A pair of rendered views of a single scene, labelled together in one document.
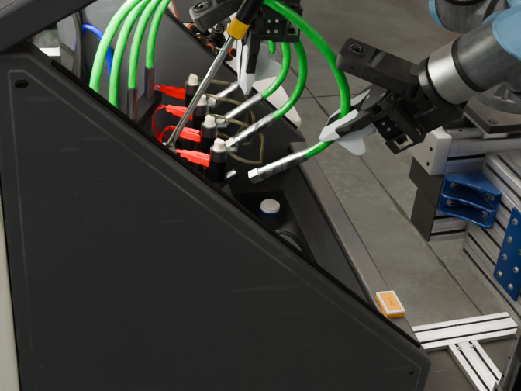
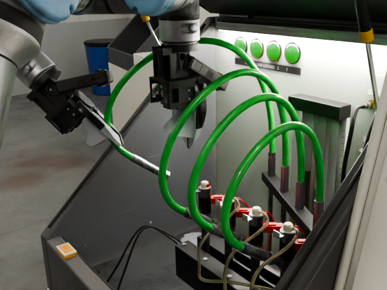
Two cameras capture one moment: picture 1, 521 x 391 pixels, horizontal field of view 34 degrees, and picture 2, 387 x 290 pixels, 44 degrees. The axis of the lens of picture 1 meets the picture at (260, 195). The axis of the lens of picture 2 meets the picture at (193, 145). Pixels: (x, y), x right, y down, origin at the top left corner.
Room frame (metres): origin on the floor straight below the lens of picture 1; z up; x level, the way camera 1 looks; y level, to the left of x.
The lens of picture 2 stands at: (2.07, -0.25, 1.54)
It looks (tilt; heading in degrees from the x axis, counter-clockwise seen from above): 19 degrees down; 161
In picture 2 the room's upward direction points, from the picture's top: 1 degrees counter-clockwise
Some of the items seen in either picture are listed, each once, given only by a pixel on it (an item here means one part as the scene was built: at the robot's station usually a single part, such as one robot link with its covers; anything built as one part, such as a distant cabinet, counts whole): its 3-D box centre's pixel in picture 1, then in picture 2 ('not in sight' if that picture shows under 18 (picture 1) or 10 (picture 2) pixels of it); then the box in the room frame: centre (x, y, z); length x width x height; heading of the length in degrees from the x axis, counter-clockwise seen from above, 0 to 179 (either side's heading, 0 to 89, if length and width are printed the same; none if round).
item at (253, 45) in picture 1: (251, 43); not in sight; (1.17, 0.04, 1.31); 0.05 x 0.02 x 0.09; 17
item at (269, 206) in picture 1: (270, 206); not in sight; (1.46, -0.02, 0.84); 0.04 x 0.04 x 0.01
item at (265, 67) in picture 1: (261, 70); (177, 126); (1.18, 0.02, 1.27); 0.06 x 0.03 x 0.09; 107
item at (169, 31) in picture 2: not in sight; (180, 31); (1.20, 0.02, 1.45); 0.08 x 0.08 x 0.05
